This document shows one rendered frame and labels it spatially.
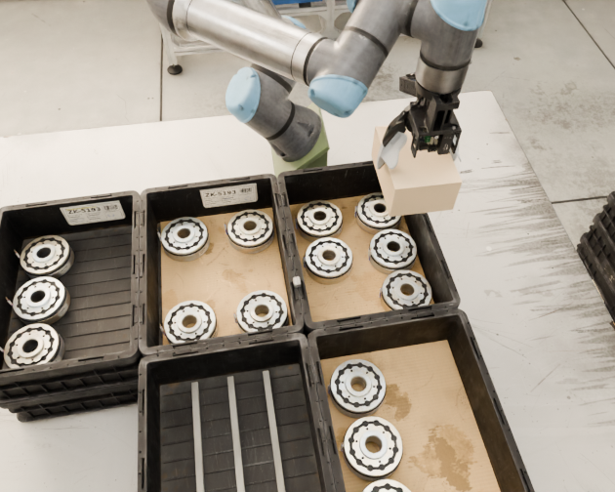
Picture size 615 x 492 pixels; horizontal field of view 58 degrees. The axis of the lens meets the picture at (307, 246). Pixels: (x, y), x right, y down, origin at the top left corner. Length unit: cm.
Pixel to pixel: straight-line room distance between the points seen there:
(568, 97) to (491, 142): 150
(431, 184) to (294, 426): 50
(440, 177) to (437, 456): 49
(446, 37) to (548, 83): 245
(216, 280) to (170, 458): 37
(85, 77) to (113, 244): 202
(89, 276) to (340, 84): 73
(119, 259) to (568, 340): 102
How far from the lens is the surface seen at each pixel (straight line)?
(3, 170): 178
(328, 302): 116
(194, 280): 121
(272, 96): 136
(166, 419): 109
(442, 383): 111
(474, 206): 154
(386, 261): 119
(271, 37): 87
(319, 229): 123
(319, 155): 142
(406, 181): 98
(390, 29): 84
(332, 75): 80
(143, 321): 107
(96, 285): 126
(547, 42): 355
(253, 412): 107
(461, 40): 83
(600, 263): 214
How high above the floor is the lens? 183
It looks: 54 degrees down
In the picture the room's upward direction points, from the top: straight up
